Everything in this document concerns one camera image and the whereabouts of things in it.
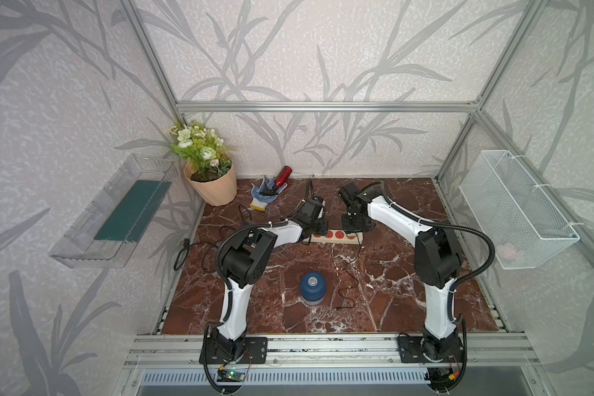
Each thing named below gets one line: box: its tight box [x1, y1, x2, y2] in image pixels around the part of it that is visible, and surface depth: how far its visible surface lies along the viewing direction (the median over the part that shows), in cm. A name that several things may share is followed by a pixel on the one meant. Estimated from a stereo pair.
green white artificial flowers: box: [167, 119, 237, 180], surface depth 96 cm
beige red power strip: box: [302, 229, 364, 246], surface depth 98 cm
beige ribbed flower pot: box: [183, 161, 238, 208], surface depth 101 cm
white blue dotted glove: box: [249, 174, 288, 212], surface depth 115 cm
